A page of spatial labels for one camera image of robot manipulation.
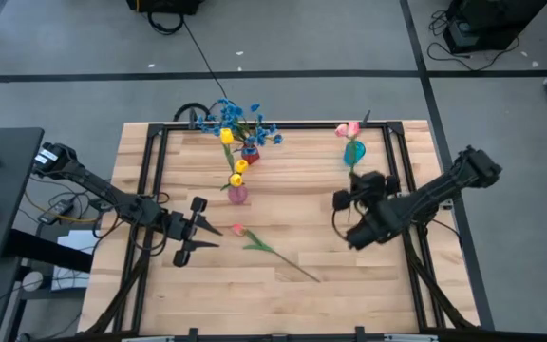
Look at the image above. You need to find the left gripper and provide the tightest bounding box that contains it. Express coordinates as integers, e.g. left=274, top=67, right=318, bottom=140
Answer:
left=162, top=195, right=224, bottom=269

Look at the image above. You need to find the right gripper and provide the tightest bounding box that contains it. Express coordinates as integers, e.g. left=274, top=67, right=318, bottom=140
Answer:
left=332, top=171, right=402, bottom=213

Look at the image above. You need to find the yellow artificial tulip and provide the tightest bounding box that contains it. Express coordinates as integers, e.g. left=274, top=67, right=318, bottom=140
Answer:
left=218, top=126, right=244, bottom=191
left=219, top=173, right=245, bottom=192
left=234, top=159, right=250, bottom=189

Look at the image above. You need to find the blue artificial flower stem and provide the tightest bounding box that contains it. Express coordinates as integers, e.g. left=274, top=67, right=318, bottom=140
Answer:
left=247, top=102, right=279, bottom=153
left=254, top=123, right=285, bottom=153
left=216, top=97, right=247, bottom=143
left=196, top=112, right=236, bottom=143

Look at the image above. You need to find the teal glass vase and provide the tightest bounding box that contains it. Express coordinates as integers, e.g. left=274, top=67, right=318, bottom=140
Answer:
left=343, top=140, right=367, bottom=167

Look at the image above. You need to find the purple glass vase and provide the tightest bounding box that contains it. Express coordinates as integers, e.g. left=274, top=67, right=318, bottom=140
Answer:
left=227, top=183, right=250, bottom=206

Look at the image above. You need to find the red glass vase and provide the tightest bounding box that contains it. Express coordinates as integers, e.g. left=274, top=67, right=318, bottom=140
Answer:
left=240, top=143, right=261, bottom=166

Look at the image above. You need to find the white paper sheet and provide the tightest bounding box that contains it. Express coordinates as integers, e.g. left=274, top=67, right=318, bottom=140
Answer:
left=50, top=229, right=95, bottom=292

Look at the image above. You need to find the black power adapter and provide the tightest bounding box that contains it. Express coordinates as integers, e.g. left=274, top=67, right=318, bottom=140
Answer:
left=37, top=198, right=76, bottom=225

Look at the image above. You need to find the black desk base beam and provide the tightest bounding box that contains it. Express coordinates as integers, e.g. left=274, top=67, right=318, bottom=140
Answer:
left=5, top=227, right=94, bottom=275

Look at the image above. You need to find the white round disc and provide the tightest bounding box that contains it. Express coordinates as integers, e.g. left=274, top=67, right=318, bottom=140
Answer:
left=20, top=270, right=45, bottom=293

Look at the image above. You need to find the black side desk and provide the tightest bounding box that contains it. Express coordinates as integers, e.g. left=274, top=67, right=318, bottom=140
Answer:
left=0, top=126, right=46, bottom=265

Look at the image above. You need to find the black equipment case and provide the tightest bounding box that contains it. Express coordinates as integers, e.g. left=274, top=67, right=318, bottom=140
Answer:
left=443, top=0, right=547, bottom=55

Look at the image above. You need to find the black box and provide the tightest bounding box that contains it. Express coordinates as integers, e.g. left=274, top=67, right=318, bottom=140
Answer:
left=125, top=0, right=206, bottom=15

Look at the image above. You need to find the black aluminium table frame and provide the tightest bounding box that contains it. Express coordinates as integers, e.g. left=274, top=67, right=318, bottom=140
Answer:
left=81, top=121, right=481, bottom=342

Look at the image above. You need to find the black cable loop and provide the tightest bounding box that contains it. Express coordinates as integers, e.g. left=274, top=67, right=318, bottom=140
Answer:
left=173, top=101, right=212, bottom=124

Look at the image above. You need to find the long black floor cable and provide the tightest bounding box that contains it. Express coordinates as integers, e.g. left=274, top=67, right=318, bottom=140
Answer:
left=181, top=18, right=230, bottom=100

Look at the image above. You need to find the coiled black cable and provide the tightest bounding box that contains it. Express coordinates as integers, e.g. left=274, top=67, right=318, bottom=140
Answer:
left=146, top=9, right=185, bottom=36

